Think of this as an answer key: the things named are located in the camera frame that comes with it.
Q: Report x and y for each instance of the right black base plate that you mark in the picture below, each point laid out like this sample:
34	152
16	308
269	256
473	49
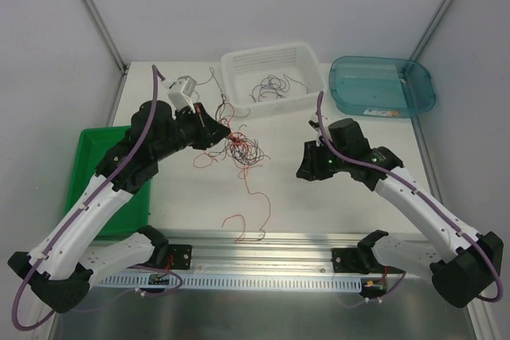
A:
342	262

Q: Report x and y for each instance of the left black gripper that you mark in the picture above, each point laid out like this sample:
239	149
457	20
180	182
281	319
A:
203	129

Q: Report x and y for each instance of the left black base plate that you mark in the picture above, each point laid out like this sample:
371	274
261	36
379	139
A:
178	257

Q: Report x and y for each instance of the white slotted cable duct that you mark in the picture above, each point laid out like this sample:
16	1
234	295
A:
235	282

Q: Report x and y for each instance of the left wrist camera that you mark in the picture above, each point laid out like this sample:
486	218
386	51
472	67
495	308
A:
180	92

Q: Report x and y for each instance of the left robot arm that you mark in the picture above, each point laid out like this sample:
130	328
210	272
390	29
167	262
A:
126	167

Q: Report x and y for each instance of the aluminium frame post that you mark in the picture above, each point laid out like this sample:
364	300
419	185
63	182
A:
104	33
431	28

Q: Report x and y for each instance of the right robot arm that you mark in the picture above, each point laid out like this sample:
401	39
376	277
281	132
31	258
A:
461	263

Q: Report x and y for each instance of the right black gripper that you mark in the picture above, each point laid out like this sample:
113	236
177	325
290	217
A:
312	159

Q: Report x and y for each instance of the right aluminium frame post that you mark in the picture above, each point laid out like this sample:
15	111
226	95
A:
431	28

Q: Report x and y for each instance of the teal transparent container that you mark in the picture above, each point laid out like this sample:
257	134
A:
381	87

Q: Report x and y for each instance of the aluminium mounting rail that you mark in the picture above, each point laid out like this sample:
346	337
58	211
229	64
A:
255	248

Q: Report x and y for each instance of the white perforated basket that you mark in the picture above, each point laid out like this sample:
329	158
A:
272	80

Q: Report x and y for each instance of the left aluminium frame post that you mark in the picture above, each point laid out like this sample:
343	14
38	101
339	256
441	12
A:
104	33

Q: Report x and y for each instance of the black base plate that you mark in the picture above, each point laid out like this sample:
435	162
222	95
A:
342	262
178	257

